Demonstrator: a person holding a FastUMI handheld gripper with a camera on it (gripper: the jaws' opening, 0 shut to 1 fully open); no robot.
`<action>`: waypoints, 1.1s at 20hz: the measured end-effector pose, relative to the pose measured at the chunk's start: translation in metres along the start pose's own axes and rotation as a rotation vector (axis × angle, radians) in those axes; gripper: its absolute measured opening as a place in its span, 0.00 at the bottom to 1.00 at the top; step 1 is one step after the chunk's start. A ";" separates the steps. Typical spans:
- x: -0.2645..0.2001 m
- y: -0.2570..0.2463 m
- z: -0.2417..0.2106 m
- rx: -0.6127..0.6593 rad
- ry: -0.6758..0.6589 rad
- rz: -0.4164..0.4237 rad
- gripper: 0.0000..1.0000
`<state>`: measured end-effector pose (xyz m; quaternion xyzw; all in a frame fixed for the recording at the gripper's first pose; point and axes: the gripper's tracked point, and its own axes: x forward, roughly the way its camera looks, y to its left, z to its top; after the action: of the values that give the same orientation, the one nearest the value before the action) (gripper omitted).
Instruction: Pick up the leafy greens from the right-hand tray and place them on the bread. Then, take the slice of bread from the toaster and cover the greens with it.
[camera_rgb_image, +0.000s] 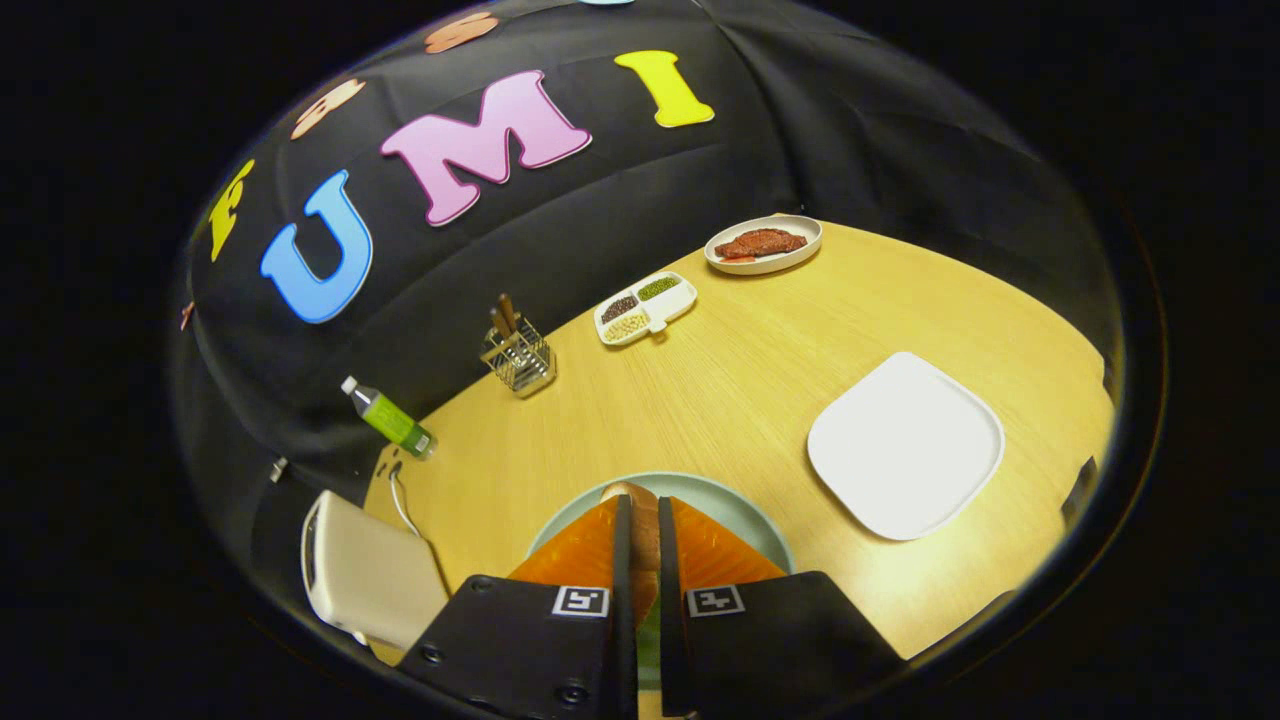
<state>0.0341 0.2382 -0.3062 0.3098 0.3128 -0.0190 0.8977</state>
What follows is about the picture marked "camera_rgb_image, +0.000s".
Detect white toaster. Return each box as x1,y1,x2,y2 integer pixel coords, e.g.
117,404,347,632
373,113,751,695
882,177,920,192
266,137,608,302
301,489,451,649

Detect metal wire utensil holder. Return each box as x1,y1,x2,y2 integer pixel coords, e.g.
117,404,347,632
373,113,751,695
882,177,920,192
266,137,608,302
480,318,557,399

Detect round pale green plate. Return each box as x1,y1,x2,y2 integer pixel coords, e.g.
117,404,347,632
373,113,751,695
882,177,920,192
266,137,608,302
527,472,796,691

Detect black backdrop cloth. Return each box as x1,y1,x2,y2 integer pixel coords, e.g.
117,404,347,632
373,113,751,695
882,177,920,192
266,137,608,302
165,0,1126,561

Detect green label drink bottle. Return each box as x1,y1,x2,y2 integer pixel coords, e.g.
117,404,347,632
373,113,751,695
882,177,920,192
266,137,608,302
341,376,438,461

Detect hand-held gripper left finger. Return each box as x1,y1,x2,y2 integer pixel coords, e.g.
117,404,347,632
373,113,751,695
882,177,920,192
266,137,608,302
397,494,639,720

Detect white toaster cable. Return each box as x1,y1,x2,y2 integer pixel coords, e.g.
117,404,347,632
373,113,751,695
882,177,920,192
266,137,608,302
388,462,423,539

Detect white divided bean dish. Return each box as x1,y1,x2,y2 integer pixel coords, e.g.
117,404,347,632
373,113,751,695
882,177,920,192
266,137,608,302
594,271,699,348

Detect brown steak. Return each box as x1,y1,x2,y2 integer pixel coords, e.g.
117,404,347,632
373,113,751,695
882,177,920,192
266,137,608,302
714,228,808,261

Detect round white steak plate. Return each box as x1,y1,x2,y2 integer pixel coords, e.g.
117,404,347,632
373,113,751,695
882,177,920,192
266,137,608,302
704,214,824,276

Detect toasted bread slice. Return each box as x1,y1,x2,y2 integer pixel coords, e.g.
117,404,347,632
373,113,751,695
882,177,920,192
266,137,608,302
600,481,663,626

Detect square white plate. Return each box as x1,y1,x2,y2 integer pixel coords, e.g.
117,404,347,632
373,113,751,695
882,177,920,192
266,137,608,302
807,351,1006,542

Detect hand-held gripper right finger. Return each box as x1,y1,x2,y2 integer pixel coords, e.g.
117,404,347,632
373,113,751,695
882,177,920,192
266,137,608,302
656,495,908,720

